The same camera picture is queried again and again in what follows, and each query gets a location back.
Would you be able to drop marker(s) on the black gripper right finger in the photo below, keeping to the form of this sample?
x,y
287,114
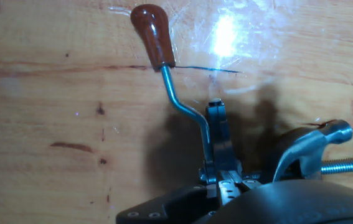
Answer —
x,y
233,169

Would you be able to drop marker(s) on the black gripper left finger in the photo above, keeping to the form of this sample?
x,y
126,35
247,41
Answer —
x,y
218,140

